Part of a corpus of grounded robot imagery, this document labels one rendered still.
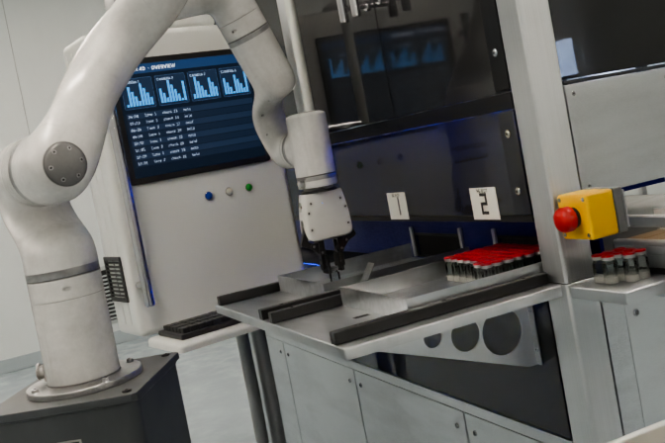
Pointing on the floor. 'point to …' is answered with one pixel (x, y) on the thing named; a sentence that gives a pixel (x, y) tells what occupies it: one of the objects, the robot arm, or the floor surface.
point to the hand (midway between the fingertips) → (332, 261)
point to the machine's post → (553, 187)
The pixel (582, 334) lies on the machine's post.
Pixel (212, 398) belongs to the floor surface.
